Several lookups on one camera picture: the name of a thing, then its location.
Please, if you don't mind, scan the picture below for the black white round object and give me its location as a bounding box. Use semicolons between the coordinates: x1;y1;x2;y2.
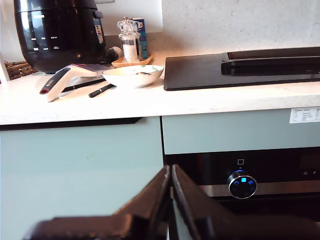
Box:
104;46;124;61

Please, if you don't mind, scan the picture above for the speckled stone splashback panel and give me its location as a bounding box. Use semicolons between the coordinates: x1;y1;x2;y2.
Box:
161;0;320;57

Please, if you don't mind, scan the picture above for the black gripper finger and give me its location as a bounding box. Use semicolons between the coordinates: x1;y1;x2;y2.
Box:
171;163;320;240
22;164;172;240

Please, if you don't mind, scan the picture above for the brown wicker basket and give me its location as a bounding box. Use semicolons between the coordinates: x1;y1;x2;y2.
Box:
3;60;39;81

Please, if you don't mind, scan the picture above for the black rice cooker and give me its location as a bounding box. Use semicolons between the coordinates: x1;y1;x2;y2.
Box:
13;0;108;74

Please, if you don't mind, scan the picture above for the black glass hob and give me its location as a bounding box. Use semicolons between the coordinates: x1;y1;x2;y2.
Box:
163;46;320;92

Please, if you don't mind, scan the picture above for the black chopstick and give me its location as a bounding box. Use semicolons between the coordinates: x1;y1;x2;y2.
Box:
88;83;116;99
61;77;107;93

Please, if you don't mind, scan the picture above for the small wooden tray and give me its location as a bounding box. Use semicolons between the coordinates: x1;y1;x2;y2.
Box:
111;53;154;69

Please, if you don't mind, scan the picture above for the white ceramic bowl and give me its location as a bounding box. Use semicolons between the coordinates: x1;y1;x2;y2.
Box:
101;64;165;89

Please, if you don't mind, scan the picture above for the black hob vent cover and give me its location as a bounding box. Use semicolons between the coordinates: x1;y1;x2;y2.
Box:
220;46;320;77

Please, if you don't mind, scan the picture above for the white printed label sticker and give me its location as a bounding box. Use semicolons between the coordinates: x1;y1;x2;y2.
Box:
289;106;320;124

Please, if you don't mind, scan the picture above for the pale green cabinet door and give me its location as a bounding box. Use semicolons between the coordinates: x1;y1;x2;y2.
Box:
0;116;165;240

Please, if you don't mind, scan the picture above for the blue salt box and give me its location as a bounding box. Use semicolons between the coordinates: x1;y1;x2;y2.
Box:
131;17;149;60

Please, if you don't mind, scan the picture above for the black built-in oven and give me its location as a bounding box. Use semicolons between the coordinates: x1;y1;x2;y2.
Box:
163;146;320;240

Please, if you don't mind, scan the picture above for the pale green filler panel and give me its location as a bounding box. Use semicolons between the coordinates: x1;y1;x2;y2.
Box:
161;107;320;155

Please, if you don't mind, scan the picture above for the oven knob with blue symbols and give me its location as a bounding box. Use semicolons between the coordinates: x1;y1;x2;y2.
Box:
226;170;258;200

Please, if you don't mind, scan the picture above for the clear pepper grinder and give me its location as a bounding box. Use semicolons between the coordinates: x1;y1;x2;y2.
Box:
131;20;144;61

